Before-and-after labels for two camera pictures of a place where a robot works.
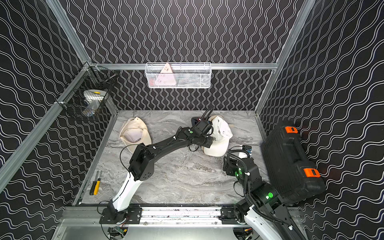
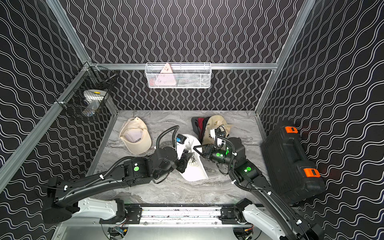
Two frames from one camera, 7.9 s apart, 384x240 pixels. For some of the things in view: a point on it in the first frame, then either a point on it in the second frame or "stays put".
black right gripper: (229, 165) to (209, 152)
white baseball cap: (221, 133) to (196, 170)
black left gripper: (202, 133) to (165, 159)
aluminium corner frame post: (65, 22) stays put
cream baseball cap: (134, 132) stays put
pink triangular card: (166, 76) stays put
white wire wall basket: (178, 75) stays put
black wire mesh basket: (88, 94) stays put
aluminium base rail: (178, 216) stays put
